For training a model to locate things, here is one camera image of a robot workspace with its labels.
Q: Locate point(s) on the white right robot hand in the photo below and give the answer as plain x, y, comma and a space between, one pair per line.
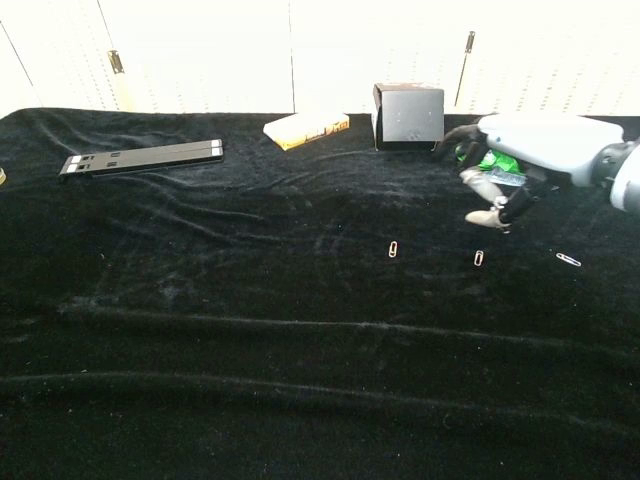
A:
545, 140

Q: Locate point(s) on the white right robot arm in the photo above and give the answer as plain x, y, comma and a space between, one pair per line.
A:
625, 175

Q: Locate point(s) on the green snack bag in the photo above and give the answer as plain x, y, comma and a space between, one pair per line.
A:
500, 161

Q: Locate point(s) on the woven folding screen panel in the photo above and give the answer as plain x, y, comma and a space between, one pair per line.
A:
375, 45
7, 85
550, 50
200, 50
65, 50

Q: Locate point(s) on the metal screen hinge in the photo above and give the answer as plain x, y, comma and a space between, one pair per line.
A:
115, 61
470, 42

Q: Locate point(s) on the black cube carton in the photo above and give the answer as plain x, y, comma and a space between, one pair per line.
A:
412, 117

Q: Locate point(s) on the yellow and white box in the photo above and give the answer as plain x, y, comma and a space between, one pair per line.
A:
300, 131

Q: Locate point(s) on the black velvet table cloth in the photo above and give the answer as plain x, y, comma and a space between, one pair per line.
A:
250, 325

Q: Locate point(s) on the black folded laptop stand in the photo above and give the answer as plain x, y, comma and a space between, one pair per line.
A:
145, 157

